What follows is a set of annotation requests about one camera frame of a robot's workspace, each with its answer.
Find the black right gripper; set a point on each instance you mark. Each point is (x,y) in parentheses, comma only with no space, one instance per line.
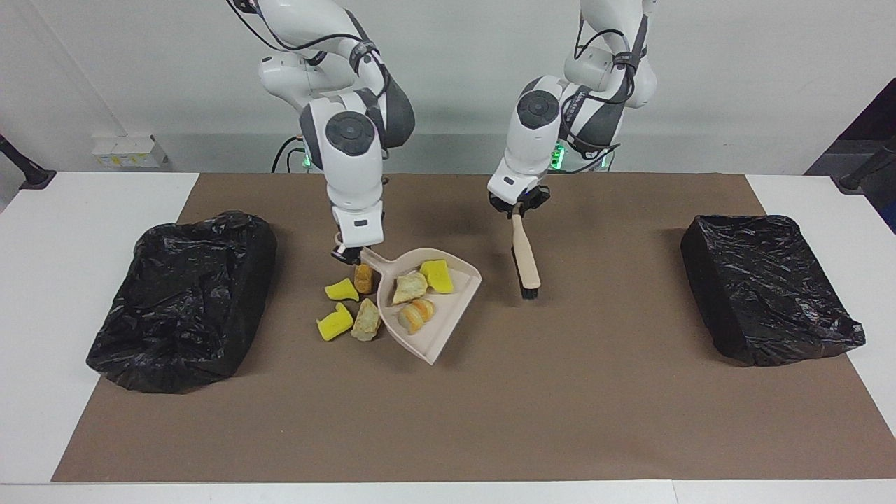
(350,248)

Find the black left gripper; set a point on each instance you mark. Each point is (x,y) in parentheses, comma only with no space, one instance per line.
(519,203)

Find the brown cork-like chunk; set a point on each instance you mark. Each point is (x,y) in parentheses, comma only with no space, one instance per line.
(363,280)

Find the yellow wedge sponge piece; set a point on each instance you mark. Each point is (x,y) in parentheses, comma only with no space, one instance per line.
(341,290)

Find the beige brush with black bristles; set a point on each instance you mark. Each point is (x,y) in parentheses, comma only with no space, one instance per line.
(525,255)

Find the pale beige sponge scrap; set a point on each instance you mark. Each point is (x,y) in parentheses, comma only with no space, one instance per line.
(409,287)
(365,322)

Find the yellow curved sponge piece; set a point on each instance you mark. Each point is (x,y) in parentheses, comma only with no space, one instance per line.
(334,326)

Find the orange striped sponge scrap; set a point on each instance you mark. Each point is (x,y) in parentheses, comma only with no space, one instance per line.
(416,315)

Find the beige plastic dustpan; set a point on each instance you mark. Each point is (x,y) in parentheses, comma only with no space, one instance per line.
(451,311)

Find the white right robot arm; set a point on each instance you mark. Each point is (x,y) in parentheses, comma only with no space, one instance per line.
(350,161)

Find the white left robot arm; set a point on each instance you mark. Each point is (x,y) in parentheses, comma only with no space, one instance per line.
(532,140)

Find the bin with black bag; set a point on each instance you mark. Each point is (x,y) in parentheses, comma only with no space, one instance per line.
(175,315)
(763,294)

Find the brown table mat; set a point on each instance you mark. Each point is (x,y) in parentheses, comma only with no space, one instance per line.
(448,434)

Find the black stand leg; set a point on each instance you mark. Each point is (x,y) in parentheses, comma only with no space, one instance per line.
(868,168)
(28,171)

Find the dark blue partition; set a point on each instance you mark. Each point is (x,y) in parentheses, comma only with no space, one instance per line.
(885,115)

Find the white wall socket box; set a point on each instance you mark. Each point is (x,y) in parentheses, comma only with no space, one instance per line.
(129,152)

